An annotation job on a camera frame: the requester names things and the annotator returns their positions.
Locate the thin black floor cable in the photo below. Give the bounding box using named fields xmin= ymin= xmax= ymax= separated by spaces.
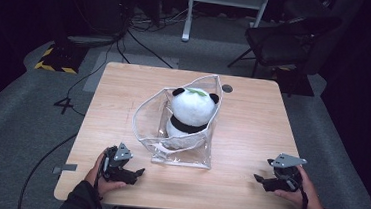
xmin=113 ymin=28 xmax=177 ymax=69

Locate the black and white panda plush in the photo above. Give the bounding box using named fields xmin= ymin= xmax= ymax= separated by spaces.
xmin=162 ymin=85 xmax=222 ymax=154

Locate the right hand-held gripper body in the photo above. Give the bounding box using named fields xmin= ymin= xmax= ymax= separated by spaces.
xmin=264 ymin=151 xmax=309 ymax=192

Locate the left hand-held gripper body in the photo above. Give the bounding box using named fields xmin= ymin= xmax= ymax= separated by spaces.
xmin=99 ymin=140 xmax=135 ymax=185

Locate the grey tape piece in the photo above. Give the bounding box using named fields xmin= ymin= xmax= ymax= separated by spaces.
xmin=51 ymin=161 xmax=78 ymax=177

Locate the person's right hand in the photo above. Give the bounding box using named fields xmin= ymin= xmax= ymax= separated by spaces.
xmin=272 ymin=163 xmax=330 ymax=209

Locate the black folding chair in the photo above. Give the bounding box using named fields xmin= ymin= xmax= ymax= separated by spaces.
xmin=226 ymin=7 xmax=344 ymax=86

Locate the yellow black striped base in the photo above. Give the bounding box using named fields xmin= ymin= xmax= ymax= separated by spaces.
xmin=34 ymin=41 xmax=90 ymax=76

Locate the person's left hand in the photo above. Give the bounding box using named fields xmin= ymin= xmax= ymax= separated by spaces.
xmin=82 ymin=146 xmax=131 ymax=200

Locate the transparent plastic bag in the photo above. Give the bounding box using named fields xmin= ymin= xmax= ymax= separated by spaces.
xmin=129 ymin=68 xmax=225 ymax=171

